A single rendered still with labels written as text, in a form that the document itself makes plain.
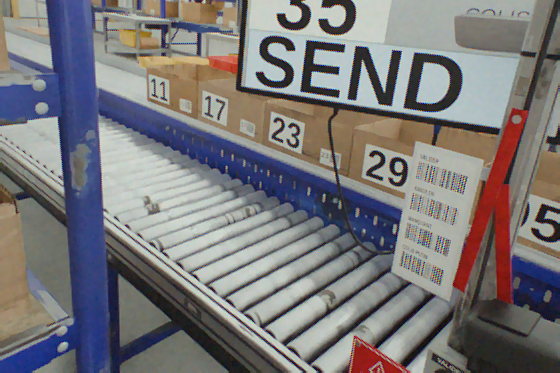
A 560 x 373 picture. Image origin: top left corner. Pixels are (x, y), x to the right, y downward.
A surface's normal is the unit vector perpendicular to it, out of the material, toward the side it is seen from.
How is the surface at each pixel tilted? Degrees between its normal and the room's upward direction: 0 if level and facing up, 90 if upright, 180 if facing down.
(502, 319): 8
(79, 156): 90
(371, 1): 86
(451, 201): 90
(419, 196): 90
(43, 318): 0
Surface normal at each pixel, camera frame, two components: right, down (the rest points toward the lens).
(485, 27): -0.61, 0.22
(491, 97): -0.39, 0.22
